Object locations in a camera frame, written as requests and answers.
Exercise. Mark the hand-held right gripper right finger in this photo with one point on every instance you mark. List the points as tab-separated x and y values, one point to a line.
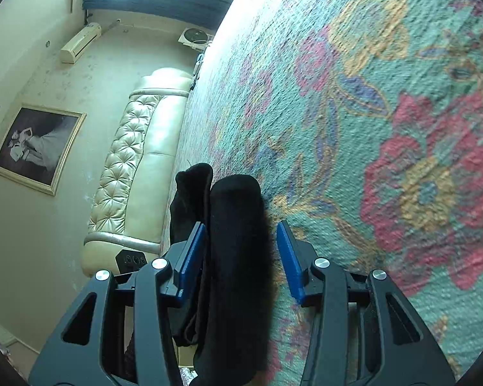
289	257

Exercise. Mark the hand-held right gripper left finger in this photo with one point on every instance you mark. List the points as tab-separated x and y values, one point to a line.
191	257

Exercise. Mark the dark blue curtain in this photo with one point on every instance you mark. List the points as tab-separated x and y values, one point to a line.
157	4

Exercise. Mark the cream tufted leather headboard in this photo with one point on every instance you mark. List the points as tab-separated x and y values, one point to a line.
145	169

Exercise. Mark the floral teal blanket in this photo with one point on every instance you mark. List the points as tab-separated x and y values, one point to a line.
366	108

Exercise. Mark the black pants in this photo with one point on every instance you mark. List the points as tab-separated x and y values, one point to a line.
235	249

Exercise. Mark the gold framed wall picture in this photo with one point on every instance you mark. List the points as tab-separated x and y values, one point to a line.
36	148

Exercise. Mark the white fan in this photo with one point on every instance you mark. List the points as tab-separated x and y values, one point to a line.
195	38

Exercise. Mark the white wall air conditioner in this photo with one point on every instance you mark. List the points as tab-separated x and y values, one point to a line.
80	42

